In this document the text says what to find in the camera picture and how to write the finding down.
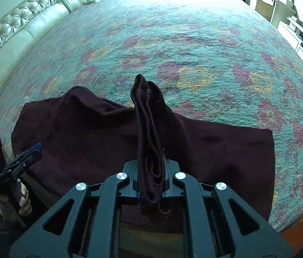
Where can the person's left hand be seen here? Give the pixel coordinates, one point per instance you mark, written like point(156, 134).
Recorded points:
point(24, 203)

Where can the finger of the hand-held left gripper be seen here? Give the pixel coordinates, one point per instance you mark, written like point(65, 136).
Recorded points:
point(34, 148)
point(29, 160)

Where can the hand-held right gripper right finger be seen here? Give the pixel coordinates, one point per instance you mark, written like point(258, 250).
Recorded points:
point(171, 183)

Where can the cream tufted leather headboard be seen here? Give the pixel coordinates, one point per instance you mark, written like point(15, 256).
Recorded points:
point(20, 32)

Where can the dark maroon pants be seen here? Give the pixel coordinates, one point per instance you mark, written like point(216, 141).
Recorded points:
point(87, 139)

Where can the white television stand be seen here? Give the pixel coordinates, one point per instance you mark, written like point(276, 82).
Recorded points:
point(302, 40)

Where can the floral bedspread bed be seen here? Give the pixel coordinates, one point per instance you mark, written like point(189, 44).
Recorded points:
point(194, 45)

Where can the cream dressing table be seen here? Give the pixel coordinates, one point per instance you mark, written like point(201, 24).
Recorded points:
point(272, 8)

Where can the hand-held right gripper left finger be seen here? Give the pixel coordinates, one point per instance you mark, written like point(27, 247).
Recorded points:
point(130, 183)

